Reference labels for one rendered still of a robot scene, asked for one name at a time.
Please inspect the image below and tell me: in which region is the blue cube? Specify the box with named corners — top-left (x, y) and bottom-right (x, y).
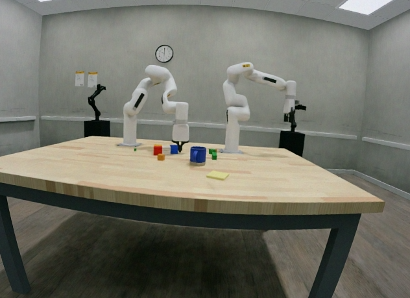
top-left (170, 145), bottom-right (178, 154)

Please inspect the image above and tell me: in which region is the dark blue mug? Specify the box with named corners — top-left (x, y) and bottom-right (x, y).
top-left (189, 146), bottom-right (206, 166)

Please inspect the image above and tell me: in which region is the red cube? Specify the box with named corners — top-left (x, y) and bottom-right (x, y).
top-left (154, 145), bottom-right (162, 156)

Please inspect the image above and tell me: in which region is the pale yellow square tile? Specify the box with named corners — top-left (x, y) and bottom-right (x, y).
top-left (206, 170), bottom-right (229, 180)

